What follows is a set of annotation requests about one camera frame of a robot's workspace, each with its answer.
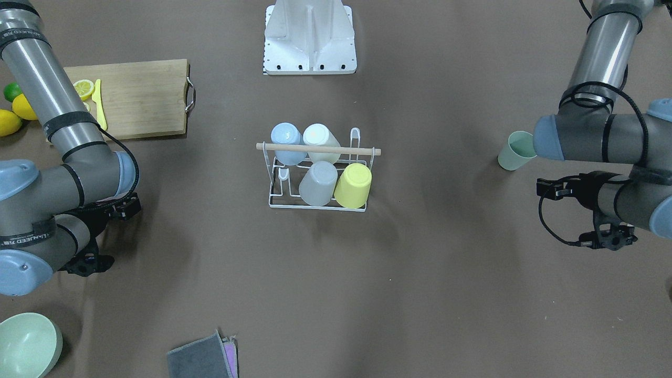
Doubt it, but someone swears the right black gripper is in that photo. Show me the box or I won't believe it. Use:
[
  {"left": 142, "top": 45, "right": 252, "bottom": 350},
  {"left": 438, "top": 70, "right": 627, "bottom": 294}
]
[{"left": 58, "top": 192, "right": 142, "bottom": 277}]

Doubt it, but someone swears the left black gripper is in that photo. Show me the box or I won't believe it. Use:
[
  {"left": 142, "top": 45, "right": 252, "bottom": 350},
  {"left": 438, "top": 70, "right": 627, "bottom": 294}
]
[{"left": 536, "top": 171, "right": 638, "bottom": 251}]

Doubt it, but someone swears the green plastic cup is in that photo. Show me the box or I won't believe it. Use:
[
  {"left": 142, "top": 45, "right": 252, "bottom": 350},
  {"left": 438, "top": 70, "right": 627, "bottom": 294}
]
[{"left": 497, "top": 131, "right": 537, "bottom": 171}]

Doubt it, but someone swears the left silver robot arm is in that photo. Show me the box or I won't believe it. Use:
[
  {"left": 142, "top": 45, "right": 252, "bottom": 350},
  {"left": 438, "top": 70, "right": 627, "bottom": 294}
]
[{"left": 533, "top": 1, "right": 671, "bottom": 250}]

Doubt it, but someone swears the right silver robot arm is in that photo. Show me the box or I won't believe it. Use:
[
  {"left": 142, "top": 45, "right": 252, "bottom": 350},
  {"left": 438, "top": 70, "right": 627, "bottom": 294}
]
[{"left": 1, "top": 1, "right": 141, "bottom": 297}]

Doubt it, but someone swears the blue plastic cup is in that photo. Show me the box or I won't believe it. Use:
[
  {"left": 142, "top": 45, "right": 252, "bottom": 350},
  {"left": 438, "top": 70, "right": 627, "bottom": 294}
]
[{"left": 270, "top": 122, "right": 307, "bottom": 166}]

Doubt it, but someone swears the yellow plastic cup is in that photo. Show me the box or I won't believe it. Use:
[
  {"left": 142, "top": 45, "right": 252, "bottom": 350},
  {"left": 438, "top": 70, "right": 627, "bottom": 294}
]
[{"left": 334, "top": 163, "right": 372, "bottom": 209}]

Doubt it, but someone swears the grey plastic cup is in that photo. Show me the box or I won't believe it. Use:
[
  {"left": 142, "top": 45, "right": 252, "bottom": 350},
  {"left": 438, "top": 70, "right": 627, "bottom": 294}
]
[{"left": 299, "top": 161, "right": 338, "bottom": 206}]

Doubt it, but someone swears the cream white plastic cup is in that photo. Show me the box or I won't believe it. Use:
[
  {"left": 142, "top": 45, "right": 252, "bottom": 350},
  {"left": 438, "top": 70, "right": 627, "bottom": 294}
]
[{"left": 302, "top": 123, "right": 341, "bottom": 164}]

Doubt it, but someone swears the light green bowl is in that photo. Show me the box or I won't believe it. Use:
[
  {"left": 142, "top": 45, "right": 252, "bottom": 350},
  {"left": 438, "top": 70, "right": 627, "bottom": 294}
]
[{"left": 1, "top": 312, "right": 63, "bottom": 377}]

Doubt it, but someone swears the grey folded cloth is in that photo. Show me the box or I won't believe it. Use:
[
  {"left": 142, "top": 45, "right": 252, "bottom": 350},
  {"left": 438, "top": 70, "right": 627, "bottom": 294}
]
[{"left": 166, "top": 332, "right": 229, "bottom": 377}]

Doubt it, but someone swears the yellow lemon at edge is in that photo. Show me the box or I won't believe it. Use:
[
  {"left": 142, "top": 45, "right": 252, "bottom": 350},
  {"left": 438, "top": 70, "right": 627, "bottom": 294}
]
[{"left": 0, "top": 109, "right": 23, "bottom": 137}]

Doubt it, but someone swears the purple cloth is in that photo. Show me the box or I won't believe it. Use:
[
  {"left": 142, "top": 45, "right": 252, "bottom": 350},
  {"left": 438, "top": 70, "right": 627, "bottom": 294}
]
[{"left": 222, "top": 337, "right": 239, "bottom": 377}]

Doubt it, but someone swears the yellow plastic knife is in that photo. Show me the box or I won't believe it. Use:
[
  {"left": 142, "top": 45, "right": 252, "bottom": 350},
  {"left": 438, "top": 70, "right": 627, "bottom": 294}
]
[{"left": 91, "top": 79, "right": 108, "bottom": 131}]

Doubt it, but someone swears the yellow lemon near board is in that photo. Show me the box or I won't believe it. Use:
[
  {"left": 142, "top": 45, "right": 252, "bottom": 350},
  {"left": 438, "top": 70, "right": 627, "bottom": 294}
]
[{"left": 12, "top": 93, "right": 39, "bottom": 121}]

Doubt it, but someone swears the wooden cutting board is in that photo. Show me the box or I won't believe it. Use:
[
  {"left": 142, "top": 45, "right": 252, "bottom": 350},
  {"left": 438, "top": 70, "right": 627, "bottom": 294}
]
[{"left": 64, "top": 58, "right": 190, "bottom": 140}]

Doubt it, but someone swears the upper lemon slice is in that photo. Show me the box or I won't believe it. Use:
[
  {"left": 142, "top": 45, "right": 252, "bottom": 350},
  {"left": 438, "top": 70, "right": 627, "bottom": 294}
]
[{"left": 72, "top": 79, "right": 95, "bottom": 101}]

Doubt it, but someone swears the green lime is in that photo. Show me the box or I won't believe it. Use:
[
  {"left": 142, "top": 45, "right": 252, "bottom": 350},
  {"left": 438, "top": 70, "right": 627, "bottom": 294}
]
[{"left": 3, "top": 82, "right": 23, "bottom": 103}]

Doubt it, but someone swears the white wire cup holder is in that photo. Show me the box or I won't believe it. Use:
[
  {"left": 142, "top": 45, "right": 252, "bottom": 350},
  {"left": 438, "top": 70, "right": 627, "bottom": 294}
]
[{"left": 255, "top": 128, "right": 382, "bottom": 212}]

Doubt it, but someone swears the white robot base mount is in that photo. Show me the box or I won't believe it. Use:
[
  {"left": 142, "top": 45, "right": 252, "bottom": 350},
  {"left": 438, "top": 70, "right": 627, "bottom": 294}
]
[{"left": 262, "top": 1, "right": 358, "bottom": 75}]

